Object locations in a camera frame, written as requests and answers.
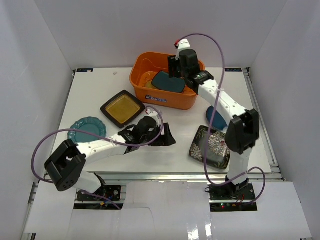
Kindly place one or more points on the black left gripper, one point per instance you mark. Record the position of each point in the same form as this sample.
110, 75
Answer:
161, 136

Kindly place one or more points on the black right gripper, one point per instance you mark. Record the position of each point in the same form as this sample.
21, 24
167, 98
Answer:
173, 62

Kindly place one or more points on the dark teal square plate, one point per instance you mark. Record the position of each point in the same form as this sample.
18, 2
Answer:
163, 82

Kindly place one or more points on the small yellow square dish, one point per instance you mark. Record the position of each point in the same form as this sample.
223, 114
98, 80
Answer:
149, 85

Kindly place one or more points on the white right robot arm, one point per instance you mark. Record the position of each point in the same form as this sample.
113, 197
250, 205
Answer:
242, 124

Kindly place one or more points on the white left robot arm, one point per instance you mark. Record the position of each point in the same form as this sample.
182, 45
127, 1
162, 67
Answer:
66, 165

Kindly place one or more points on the orange plastic bin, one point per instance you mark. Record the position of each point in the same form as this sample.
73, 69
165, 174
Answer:
146, 66

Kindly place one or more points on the black floral square plate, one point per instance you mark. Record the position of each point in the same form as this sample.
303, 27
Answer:
218, 153

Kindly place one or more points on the amber square plate black rim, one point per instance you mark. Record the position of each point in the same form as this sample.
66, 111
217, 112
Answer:
122, 108

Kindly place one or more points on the blue leaf-shaped plate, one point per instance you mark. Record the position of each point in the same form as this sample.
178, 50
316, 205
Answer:
218, 122

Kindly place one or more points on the teal round scalloped plate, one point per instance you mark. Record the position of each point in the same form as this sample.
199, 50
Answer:
89, 124

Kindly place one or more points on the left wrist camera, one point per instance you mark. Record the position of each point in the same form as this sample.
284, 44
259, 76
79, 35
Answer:
152, 112

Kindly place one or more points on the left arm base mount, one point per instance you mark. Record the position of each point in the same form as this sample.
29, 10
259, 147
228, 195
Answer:
107, 197

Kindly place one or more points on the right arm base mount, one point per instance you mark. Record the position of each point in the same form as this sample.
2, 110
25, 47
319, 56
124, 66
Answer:
223, 199

